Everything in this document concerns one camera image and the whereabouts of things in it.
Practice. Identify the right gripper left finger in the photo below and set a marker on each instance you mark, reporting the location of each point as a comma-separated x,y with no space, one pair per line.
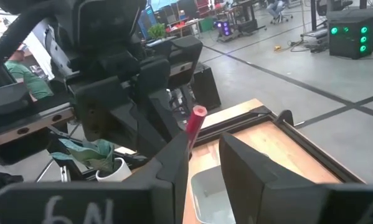
161,193

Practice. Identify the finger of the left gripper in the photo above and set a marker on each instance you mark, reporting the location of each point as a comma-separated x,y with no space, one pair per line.
159,84
105,109

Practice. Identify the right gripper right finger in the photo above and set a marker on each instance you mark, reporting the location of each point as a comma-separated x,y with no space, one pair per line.
257,186

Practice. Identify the red pencil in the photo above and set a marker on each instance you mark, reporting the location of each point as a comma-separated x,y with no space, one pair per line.
196,121

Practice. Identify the person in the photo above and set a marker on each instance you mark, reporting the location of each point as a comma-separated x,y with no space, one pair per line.
27,77
276,6

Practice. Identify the teal artificial plant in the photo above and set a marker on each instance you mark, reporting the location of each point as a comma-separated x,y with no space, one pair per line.
89,154

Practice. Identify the white plastic bin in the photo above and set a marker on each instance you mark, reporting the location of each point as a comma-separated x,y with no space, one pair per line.
211,199

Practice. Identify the green potted plant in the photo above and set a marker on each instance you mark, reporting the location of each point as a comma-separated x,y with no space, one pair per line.
156,31

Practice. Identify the purple lit device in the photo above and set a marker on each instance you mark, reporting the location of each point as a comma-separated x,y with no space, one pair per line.
225,29

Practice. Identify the black tower green lights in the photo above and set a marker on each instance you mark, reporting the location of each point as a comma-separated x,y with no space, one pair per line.
348,43

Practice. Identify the silver metal bracket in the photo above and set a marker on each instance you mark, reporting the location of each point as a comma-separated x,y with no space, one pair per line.
64,174

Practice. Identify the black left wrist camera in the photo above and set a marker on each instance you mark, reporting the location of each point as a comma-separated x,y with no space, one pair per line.
111,25

